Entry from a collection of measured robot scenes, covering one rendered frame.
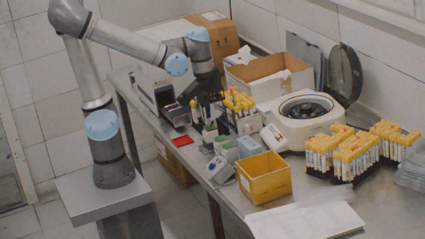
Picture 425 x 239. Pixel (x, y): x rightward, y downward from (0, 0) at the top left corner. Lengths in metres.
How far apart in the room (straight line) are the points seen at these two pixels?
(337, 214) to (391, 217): 0.16
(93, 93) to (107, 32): 0.28
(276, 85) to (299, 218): 0.76
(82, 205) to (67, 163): 2.02
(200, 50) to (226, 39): 0.92
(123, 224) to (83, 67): 0.54
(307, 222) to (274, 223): 0.10
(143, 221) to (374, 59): 0.98
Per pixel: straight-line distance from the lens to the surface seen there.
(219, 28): 3.15
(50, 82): 3.97
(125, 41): 2.08
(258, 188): 2.04
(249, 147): 2.20
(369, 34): 2.35
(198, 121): 2.60
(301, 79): 2.63
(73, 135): 4.12
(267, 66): 2.82
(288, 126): 2.27
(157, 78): 2.69
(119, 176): 2.21
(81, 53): 2.22
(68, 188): 2.30
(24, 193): 4.16
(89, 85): 2.25
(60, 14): 2.07
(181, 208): 3.76
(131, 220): 2.27
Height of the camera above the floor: 2.01
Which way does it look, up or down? 25 degrees down
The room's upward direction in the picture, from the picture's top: 9 degrees counter-clockwise
